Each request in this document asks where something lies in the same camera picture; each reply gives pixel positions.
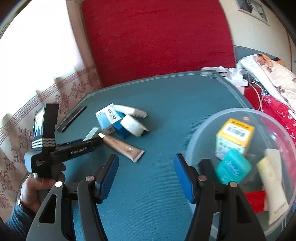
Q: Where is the floral quilt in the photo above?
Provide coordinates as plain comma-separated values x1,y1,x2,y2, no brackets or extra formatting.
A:
236,53,295,118

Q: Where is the black smartphone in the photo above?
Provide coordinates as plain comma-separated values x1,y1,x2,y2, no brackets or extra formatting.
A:
57,105,87,133

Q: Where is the white charging cable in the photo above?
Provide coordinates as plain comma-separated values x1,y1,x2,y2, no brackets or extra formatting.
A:
248,82,265,112

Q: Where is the teal table mat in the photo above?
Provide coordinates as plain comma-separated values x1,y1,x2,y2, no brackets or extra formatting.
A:
56,72,250,240

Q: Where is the red bed sheet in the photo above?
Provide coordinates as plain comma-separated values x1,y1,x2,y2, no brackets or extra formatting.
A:
244,84,295,144

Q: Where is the white eraser block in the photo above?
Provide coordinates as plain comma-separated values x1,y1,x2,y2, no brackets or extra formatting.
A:
264,149,282,181

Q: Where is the white cream tube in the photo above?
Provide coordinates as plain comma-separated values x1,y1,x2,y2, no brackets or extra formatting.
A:
256,156,290,226

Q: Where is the rose gold cosmetic tube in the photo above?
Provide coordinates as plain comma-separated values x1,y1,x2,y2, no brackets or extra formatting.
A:
98,133,145,163

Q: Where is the blue white medicine box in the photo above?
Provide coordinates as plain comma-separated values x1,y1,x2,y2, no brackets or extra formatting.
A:
95,103,125,132

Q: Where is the white sachet packet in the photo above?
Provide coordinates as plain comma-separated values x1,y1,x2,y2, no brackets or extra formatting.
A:
113,104,148,118

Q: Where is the teal dental floss box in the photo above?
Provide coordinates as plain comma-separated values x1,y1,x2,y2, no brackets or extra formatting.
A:
215,149,252,185

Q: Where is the blue toy brick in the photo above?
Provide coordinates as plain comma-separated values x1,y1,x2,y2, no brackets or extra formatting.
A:
113,121,130,139

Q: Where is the framed wall picture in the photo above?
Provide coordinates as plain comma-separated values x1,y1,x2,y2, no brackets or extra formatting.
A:
236,0,269,25

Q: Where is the black wrist strap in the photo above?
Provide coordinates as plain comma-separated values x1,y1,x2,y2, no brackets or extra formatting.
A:
31,103,60,152

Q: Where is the left hand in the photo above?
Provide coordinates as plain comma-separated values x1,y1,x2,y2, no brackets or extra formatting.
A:
17,163,66,217

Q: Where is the red upholstered headboard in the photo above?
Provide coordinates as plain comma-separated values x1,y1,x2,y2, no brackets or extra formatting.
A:
81,1,235,87

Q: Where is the white round cap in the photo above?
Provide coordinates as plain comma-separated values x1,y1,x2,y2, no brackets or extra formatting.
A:
120,114,149,137

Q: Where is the patterned curtain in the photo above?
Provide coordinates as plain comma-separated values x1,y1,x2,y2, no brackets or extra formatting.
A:
1,1,101,220

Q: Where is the green baby ointment box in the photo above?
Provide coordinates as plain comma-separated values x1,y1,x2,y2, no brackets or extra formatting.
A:
215,118,255,160

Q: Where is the grey printed small box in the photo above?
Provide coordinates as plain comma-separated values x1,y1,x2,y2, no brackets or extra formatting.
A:
83,127,100,141

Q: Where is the black rectangular case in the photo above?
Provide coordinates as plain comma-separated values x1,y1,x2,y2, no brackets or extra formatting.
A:
198,159,220,183

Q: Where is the clear plastic bowl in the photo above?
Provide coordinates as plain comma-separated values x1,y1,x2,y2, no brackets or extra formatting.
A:
174,108,295,240

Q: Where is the blue sleeved forearm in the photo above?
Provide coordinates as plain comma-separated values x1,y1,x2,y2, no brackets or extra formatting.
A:
5,202,36,240

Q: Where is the red toy brick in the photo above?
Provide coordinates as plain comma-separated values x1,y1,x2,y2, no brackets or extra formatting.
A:
244,190,266,213

